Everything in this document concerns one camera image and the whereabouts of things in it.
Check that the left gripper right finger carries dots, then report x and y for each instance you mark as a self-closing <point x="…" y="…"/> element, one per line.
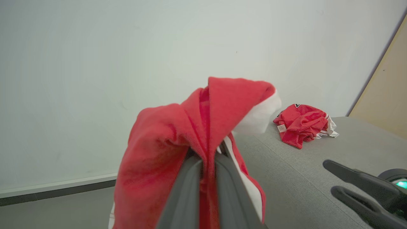
<point x="230" y="197"/>

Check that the red white sports shirt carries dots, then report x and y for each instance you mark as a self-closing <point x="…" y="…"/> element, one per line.
<point x="159" y="165"/>
<point x="299" y="124"/>

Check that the beige wooden panel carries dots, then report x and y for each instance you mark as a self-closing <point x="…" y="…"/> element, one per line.
<point x="388" y="95"/>

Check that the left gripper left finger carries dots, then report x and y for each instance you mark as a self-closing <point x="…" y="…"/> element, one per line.
<point x="186" y="197"/>

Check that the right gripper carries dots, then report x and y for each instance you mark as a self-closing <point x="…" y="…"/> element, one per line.
<point x="399" y="197"/>

